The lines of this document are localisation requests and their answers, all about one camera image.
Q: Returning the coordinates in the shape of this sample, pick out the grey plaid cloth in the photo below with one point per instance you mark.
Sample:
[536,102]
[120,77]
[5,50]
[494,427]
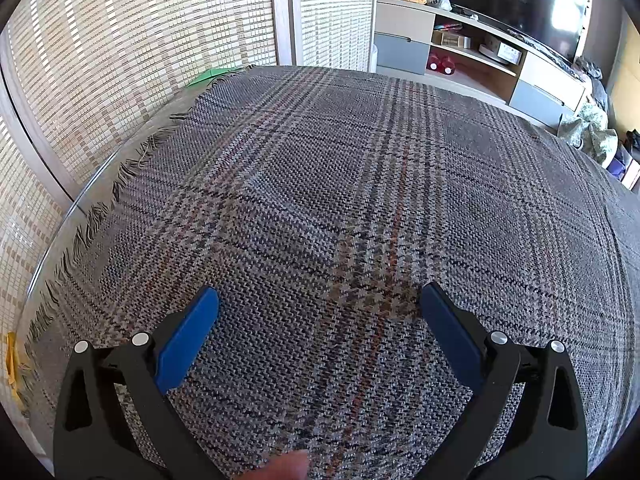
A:
[325,185]

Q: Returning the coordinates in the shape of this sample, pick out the beige television stand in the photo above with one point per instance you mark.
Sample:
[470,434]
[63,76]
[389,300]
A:
[400,20]

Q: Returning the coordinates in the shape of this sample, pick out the black television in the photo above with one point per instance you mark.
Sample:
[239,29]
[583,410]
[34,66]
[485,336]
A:
[510,0]

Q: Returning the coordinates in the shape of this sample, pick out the white bin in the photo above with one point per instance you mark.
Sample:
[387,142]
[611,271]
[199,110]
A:
[373,57]

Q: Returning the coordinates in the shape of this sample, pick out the green paper sheet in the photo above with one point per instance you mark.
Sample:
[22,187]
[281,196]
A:
[215,75]

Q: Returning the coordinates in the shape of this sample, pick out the pile of floral cloth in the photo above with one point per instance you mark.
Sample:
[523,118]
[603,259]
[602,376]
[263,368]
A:
[590,125]

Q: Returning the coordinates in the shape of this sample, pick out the cardboard boxes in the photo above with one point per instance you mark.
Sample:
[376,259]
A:
[450,39]

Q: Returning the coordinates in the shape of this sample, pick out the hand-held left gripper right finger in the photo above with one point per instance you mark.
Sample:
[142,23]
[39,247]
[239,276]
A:
[450,330]

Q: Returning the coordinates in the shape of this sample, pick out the small white box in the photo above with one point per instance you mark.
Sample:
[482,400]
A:
[509,51]

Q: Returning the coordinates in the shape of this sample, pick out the yellow cloth strip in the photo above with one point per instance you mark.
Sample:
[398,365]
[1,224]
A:
[12,365]

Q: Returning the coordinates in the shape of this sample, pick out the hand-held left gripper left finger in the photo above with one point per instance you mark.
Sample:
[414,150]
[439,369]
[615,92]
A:
[187,340]

